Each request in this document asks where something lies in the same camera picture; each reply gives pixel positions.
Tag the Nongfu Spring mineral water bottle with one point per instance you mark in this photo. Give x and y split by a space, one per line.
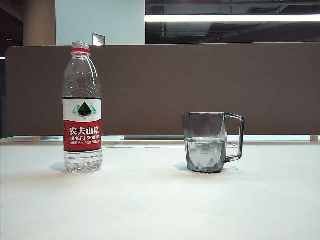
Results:
82 135

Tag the transparent grey plastic mug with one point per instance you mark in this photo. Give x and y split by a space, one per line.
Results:
205 150

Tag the brown desk partition panel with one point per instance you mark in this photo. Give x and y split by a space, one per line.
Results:
200 87

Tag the white ceiling light strip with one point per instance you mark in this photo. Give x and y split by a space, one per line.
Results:
225 18

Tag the beige round column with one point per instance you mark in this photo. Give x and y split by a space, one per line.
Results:
40 22

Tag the aluminium partition base rail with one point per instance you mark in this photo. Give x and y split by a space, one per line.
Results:
150 137

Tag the silver wall plate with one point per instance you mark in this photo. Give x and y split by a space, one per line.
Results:
98 39

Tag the beige partition bracket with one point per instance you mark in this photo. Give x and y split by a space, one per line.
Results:
314 138
36 139

